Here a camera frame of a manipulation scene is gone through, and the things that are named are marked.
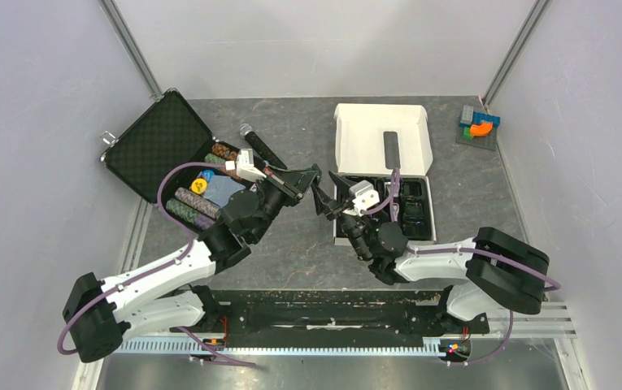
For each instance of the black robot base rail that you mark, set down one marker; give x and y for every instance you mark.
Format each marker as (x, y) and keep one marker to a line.
(246, 312)

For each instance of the black clipper comb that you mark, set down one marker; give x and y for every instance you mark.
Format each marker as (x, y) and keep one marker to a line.
(309, 177)

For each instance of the white cable duct strip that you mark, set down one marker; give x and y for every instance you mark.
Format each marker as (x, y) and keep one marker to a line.
(184, 345)

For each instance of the grey toy brick baseplate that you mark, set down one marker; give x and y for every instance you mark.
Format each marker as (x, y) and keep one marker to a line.
(488, 142)

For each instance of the yellow dealer button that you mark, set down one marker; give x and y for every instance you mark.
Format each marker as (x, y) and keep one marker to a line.
(199, 186)

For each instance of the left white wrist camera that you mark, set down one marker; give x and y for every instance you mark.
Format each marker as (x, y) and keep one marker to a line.
(245, 167)

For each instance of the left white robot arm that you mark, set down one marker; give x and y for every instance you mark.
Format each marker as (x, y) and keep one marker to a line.
(101, 314)

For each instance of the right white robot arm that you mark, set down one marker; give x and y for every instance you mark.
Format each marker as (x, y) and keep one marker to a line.
(493, 269)

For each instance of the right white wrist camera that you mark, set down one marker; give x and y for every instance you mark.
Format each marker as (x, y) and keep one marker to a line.
(363, 197)

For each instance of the blue card deck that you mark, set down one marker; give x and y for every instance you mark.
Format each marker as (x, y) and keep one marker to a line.
(220, 188)

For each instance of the black aluminium poker case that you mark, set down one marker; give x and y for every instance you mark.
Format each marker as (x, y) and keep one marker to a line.
(167, 135)

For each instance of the grey toy brick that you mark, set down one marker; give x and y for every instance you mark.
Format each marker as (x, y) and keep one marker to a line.
(466, 116)

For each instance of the orange curved toy piece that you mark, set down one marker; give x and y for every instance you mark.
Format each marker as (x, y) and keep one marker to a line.
(481, 129)

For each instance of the orange brown chip stack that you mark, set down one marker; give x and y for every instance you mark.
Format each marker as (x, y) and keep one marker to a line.
(224, 151)

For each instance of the purple chip stack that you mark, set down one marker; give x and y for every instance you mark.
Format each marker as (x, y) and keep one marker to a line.
(200, 204)

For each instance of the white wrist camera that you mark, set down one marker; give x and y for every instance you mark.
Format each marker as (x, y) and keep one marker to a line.
(245, 167)
(363, 197)

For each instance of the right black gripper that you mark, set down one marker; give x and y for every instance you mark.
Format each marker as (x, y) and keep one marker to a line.
(324, 204)

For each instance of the blue toy brick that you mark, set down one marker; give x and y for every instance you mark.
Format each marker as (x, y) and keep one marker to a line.
(482, 117)

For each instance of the dark green chip stack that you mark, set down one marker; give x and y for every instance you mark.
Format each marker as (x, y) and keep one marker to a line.
(188, 214)

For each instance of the black microphone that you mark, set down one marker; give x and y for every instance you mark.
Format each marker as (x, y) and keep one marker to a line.
(260, 147)

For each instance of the green toy brick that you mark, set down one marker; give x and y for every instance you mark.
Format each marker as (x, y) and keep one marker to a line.
(467, 133)

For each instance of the white clipper kit box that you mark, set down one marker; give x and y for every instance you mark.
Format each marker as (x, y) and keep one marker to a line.
(371, 139)

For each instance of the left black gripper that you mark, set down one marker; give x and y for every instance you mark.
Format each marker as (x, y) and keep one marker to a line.
(288, 177)

